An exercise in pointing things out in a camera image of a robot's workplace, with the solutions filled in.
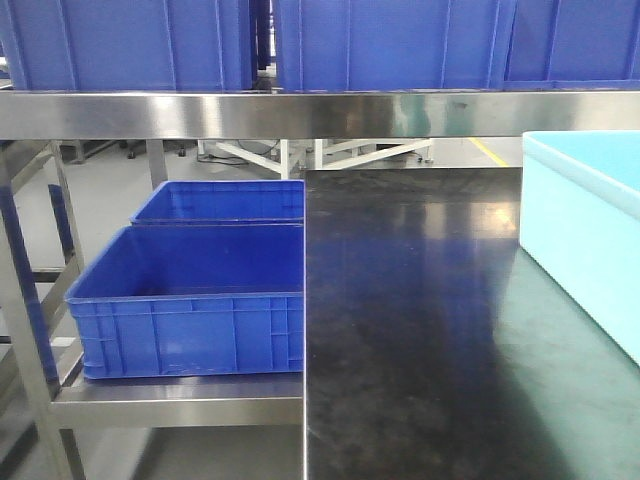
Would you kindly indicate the blue crate shelf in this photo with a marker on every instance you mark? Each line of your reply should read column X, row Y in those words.
column 574, row 45
column 171, row 301
column 81, row 46
column 343, row 46
column 224, row 203

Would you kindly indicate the white metal frame background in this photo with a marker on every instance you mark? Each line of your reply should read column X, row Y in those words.
column 283, row 156

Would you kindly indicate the blue crate near lower shelf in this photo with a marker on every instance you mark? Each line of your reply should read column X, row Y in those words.
column 171, row 301

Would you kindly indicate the blue crate upper shelf left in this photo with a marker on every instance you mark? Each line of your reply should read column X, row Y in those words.
column 81, row 46

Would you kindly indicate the blue crate upper shelf right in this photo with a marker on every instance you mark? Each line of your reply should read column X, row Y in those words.
column 574, row 45

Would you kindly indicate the blue crate upper shelf middle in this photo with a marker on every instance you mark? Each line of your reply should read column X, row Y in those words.
column 343, row 46

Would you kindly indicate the stainless steel workbench frame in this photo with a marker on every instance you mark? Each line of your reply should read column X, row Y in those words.
column 158, row 116

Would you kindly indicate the blue crate far lower shelf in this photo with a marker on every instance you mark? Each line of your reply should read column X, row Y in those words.
column 224, row 203

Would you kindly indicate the light blue foam box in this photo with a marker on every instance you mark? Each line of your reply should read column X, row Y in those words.
column 579, row 221

